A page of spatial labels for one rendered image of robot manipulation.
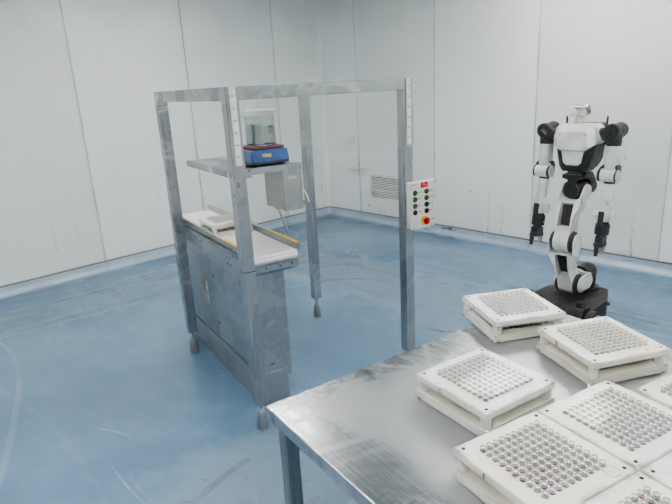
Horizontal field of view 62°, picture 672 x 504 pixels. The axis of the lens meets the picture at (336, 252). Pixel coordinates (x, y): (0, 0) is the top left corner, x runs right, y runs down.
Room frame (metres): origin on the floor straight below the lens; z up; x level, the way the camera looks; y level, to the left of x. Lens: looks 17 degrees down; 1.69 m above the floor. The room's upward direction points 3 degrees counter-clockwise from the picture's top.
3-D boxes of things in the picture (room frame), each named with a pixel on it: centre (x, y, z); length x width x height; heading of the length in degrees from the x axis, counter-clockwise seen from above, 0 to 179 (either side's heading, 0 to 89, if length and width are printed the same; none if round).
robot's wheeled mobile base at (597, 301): (3.69, -1.63, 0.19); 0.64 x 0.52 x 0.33; 133
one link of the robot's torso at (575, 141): (3.71, -1.65, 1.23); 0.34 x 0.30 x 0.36; 43
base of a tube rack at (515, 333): (1.74, -0.58, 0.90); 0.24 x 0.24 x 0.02; 11
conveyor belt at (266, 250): (3.25, 0.65, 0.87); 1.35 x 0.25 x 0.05; 31
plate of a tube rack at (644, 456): (1.06, -0.60, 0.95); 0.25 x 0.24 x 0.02; 119
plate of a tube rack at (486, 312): (1.74, -0.58, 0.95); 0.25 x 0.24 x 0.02; 101
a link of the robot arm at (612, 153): (3.51, -1.76, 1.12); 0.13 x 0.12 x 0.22; 43
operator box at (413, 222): (3.02, -0.48, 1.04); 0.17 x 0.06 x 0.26; 121
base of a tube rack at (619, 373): (1.46, -0.74, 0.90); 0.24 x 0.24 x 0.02; 15
